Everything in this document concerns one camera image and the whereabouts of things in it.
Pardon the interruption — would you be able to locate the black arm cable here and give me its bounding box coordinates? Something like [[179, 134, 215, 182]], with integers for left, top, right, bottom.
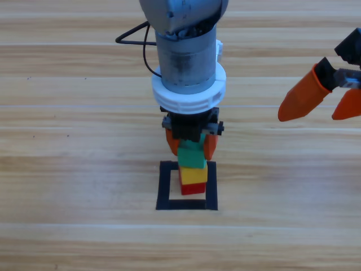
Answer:
[[115, 20, 163, 79]]

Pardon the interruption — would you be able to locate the green wooden cube block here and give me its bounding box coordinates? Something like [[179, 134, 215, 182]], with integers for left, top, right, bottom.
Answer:
[[177, 132, 209, 170]]

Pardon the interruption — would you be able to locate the yellow wooden cube block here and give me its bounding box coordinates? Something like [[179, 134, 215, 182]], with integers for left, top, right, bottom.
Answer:
[[178, 163, 209, 187]]

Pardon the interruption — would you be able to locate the black tape square outline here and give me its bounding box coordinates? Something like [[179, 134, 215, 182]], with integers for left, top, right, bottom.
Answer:
[[155, 160, 219, 211]]

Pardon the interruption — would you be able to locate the red wooden cube block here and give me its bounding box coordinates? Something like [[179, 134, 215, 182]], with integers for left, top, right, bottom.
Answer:
[[179, 182, 206, 196]]

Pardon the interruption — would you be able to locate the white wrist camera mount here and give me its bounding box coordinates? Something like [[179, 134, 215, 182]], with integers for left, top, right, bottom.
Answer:
[[215, 39, 226, 62]]

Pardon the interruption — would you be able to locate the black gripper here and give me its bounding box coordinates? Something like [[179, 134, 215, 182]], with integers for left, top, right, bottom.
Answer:
[[278, 27, 361, 123], [160, 106, 225, 162]]

